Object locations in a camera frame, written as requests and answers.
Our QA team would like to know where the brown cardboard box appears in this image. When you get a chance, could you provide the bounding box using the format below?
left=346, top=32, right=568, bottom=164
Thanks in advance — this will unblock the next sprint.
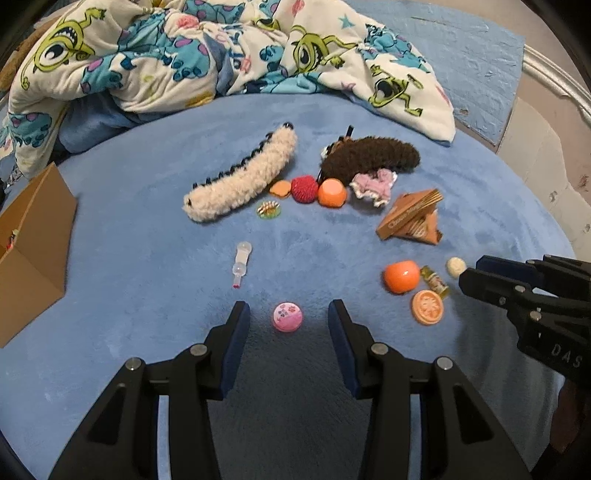
left=0, top=162, right=78, bottom=349

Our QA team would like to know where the small yellow glass bottle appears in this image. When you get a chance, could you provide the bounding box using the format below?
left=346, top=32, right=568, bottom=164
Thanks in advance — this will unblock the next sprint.
left=420, top=265, right=451, bottom=301

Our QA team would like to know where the silver moulded frame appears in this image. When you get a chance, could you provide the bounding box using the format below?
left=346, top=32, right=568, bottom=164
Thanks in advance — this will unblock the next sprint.
left=521, top=45, right=591, bottom=121

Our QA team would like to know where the pink round tin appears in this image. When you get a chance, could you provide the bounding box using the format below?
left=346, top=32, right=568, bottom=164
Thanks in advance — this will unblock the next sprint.
left=272, top=302, right=304, bottom=333

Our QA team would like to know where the white fuzzy hair claw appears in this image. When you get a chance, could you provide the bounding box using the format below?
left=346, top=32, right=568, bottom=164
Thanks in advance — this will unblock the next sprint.
left=182, top=122, right=297, bottom=225

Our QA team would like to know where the blue plush bed sheet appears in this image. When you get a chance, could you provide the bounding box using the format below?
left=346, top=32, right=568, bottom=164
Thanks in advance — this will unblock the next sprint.
left=0, top=90, right=578, bottom=480

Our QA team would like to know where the orange round lid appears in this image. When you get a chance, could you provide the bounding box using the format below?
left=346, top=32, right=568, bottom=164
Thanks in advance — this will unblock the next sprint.
left=411, top=289, right=446, bottom=326

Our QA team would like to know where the glossy orange ball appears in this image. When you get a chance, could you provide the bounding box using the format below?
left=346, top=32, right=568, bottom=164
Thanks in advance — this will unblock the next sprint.
left=383, top=260, right=421, bottom=295

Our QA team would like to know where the brown rectangular snack packet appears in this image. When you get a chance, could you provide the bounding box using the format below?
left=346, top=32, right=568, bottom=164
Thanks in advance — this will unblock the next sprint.
left=376, top=188, right=444, bottom=240

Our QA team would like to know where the brown fuzzy hair claw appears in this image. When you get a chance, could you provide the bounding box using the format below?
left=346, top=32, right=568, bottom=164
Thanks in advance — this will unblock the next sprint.
left=320, top=124, right=421, bottom=182

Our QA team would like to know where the blue textured headboard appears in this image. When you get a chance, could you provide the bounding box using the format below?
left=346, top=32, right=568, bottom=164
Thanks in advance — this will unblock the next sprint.
left=344, top=0, right=528, bottom=149

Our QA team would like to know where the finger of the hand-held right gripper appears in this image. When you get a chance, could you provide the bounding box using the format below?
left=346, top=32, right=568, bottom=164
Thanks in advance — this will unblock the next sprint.
left=475, top=255, right=555, bottom=288
left=458, top=267, right=546, bottom=320

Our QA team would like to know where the brown triangular snack packet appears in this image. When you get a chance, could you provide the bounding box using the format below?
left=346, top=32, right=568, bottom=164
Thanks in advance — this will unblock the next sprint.
left=392, top=210, right=443, bottom=246

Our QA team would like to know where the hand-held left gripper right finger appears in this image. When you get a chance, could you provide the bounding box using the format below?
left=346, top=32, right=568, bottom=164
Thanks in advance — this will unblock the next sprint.
left=328, top=299, right=532, bottom=480

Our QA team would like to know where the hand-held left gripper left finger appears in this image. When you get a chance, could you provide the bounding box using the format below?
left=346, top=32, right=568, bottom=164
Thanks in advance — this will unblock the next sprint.
left=48, top=301, right=251, bottom=480

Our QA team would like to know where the orange peach toy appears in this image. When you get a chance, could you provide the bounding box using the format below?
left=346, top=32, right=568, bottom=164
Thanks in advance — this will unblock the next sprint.
left=318, top=178, right=348, bottom=209

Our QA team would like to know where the pink ruffled scrunchie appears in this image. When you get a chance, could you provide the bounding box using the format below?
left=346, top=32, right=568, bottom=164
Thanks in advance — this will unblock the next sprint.
left=349, top=168, right=399, bottom=208

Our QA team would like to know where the cartoon monster printed blanket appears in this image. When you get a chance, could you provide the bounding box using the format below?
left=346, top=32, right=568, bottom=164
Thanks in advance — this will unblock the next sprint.
left=0, top=0, right=456, bottom=182

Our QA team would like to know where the brown plush toy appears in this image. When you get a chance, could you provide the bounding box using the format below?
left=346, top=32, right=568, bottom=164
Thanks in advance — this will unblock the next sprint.
left=0, top=41, right=29, bottom=90

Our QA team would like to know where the red knitted ball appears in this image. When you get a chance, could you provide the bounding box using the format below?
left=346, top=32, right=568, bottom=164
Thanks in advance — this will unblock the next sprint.
left=291, top=175, right=320, bottom=204

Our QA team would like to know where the small clear plastic bottle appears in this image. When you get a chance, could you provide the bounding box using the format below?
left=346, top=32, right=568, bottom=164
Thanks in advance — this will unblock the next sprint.
left=232, top=241, right=253, bottom=291

